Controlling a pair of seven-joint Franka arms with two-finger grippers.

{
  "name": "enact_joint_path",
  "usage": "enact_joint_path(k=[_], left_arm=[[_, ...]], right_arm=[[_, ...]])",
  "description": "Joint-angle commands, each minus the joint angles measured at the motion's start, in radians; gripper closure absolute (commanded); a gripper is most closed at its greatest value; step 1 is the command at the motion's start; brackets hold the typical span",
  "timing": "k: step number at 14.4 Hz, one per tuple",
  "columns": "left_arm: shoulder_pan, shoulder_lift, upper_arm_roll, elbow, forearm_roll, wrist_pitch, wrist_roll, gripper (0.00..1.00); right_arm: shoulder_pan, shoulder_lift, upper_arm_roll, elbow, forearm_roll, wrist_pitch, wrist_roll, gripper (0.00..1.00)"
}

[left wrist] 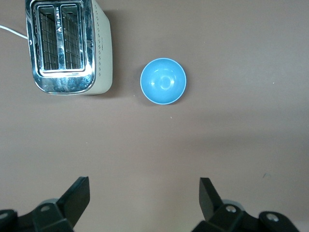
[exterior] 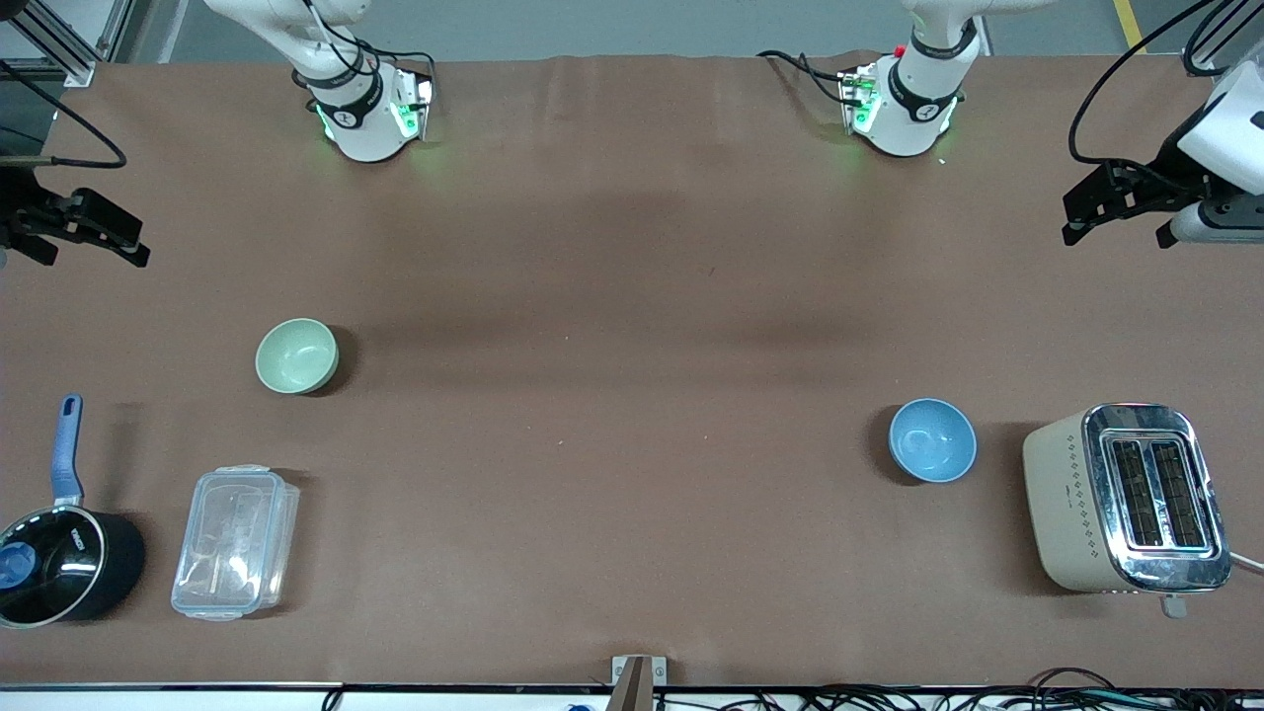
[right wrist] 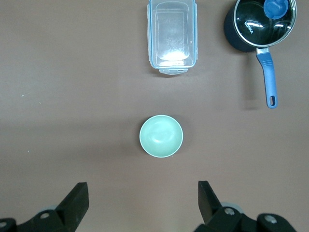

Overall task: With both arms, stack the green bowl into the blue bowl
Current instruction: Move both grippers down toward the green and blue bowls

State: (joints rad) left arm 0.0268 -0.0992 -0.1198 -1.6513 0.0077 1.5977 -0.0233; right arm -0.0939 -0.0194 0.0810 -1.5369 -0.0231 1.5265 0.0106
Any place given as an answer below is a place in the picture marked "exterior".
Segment green bowl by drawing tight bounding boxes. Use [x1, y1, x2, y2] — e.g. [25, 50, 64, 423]
[255, 318, 341, 396]

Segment left arm base connector plate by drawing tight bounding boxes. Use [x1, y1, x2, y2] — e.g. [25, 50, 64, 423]
[838, 64, 883, 136]

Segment black right base cable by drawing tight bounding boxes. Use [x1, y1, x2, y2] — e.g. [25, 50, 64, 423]
[355, 39, 437, 82]

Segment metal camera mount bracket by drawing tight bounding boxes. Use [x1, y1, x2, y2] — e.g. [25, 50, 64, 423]
[610, 655, 668, 711]

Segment black left base cable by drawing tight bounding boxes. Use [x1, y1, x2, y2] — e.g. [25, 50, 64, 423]
[757, 49, 852, 106]

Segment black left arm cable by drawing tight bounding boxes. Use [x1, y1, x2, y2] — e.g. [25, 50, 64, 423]
[1068, 0, 1264, 166]

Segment right arm base connector plate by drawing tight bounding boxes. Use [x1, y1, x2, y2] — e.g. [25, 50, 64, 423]
[393, 71, 436, 142]

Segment black base cable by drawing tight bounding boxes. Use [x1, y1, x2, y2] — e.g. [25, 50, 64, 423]
[757, 49, 852, 106]
[355, 39, 437, 82]

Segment black saucepan blue handle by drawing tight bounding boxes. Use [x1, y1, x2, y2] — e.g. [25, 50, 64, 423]
[0, 394, 147, 629]

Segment beige chrome toaster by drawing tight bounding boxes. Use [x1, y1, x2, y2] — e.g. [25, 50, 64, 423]
[1022, 402, 1233, 619]

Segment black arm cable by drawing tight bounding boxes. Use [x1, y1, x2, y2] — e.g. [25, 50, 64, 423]
[0, 59, 128, 170]
[1068, 0, 1264, 166]

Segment blue bowl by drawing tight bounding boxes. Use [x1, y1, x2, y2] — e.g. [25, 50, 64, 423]
[888, 398, 979, 484]

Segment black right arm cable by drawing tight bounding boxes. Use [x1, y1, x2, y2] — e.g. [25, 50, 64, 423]
[0, 59, 128, 170]

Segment glass lid blue knob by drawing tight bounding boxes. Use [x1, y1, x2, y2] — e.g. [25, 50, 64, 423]
[0, 508, 106, 626]

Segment brown table cover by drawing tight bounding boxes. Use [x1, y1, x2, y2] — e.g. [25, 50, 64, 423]
[0, 51, 1264, 689]

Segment clear plastic lidded container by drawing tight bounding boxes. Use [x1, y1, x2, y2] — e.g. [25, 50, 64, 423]
[171, 465, 301, 622]

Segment black tangled cables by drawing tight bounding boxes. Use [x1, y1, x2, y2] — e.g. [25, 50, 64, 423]
[790, 669, 1264, 711]

